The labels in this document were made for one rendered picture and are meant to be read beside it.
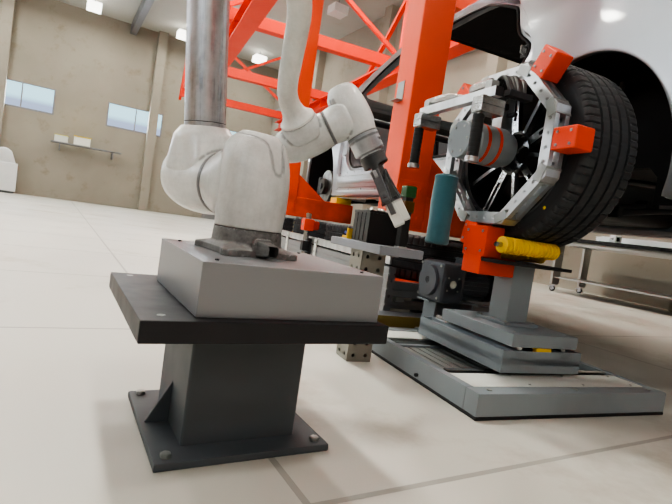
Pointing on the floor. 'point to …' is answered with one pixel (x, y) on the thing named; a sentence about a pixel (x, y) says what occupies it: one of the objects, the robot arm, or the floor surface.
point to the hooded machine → (7, 171)
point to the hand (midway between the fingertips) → (400, 218)
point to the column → (374, 263)
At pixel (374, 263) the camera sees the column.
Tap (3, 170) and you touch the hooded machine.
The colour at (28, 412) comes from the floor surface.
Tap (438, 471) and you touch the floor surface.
